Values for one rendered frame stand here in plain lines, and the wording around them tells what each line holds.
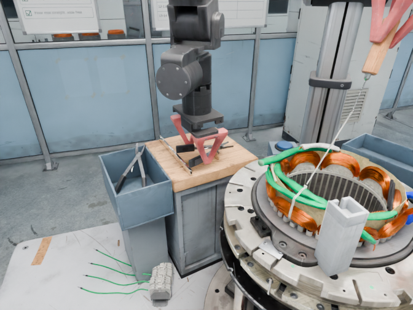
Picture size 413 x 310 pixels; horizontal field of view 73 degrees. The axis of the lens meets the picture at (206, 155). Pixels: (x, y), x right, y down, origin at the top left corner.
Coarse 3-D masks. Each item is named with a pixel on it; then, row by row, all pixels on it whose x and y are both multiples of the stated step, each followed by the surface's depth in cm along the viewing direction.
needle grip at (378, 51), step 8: (392, 32) 30; (384, 40) 30; (376, 48) 31; (384, 48) 31; (368, 56) 32; (376, 56) 31; (384, 56) 31; (368, 64) 31; (376, 64) 31; (368, 72) 32; (376, 72) 31
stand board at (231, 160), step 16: (144, 144) 67; (160, 144) 67; (176, 144) 67; (208, 144) 67; (160, 160) 60; (224, 160) 60; (240, 160) 60; (176, 176) 55; (192, 176) 55; (208, 176) 56; (224, 176) 59; (176, 192) 54
